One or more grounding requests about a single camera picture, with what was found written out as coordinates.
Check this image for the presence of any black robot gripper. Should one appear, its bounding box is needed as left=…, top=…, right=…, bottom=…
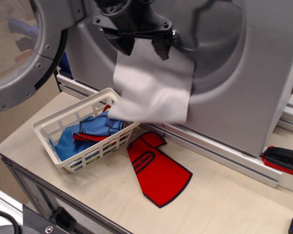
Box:
left=93, top=0, right=176, bottom=60

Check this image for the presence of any grey cloth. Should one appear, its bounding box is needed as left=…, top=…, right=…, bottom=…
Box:
left=108, top=39, right=194, bottom=123

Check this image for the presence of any grey toy washing machine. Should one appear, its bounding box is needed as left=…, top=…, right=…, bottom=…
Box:
left=66, top=0, right=293, bottom=156

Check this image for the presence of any white plastic laundry basket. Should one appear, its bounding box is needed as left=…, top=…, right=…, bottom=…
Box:
left=32, top=88, right=139, bottom=173

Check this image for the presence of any blue jeans cloth piece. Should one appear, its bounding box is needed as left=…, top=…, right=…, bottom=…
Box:
left=77, top=111, right=125, bottom=137

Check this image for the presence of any red cloth in basket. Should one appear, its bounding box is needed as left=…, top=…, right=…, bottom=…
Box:
left=73, top=133, right=107, bottom=142

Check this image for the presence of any grey round washer door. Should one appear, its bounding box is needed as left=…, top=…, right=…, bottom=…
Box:
left=0, top=0, right=84, bottom=112

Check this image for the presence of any plain blue cloth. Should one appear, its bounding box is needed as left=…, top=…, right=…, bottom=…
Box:
left=49, top=123, right=96, bottom=161

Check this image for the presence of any red shirt cloth cutout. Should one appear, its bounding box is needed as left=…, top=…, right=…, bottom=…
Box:
left=127, top=132, right=192, bottom=208

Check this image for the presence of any red and black clamp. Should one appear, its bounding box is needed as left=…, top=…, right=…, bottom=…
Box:
left=262, top=146, right=293, bottom=175

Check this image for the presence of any aluminium rail under washer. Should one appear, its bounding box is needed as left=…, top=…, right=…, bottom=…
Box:
left=56, top=74, right=283, bottom=189

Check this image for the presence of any aluminium table frame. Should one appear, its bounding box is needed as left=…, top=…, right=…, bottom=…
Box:
left=0, top=153, right=130, bottom=234

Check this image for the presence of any black metal bracket with bolt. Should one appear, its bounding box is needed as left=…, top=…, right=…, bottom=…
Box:
left=22, top=205, right=77, bottom=234

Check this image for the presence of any black braided cable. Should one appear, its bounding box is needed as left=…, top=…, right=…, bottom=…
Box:
left=0, top=210, right=21, bottom=234

